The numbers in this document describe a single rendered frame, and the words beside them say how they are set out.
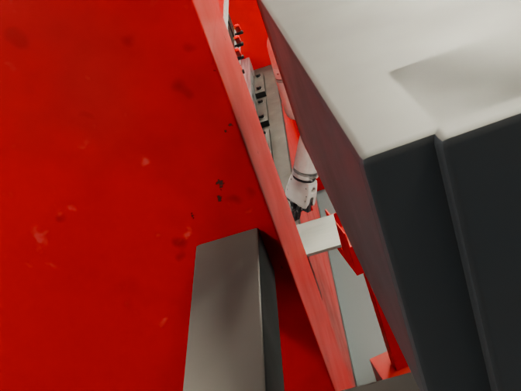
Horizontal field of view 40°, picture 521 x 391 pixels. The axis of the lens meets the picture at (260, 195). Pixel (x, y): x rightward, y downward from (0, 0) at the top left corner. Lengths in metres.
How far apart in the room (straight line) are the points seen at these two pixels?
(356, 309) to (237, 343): 2.79
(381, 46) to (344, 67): 0.04
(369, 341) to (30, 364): 2.40
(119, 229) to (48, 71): 0.20
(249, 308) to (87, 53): 0.32
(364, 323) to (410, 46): 2.91
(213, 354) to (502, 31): 0.39
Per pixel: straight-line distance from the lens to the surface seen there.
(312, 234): 2.17
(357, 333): 3.33
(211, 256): 0.84
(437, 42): 0.51
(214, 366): 0.68
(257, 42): 4.15
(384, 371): 2.95
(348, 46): 0.55
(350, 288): 3.60
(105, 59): 0.79
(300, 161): 2.29
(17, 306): 0.97
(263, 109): 3.48
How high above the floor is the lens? 2.12
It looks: 27 degrees down
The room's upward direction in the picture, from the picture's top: 20 degrees counter-clockwise
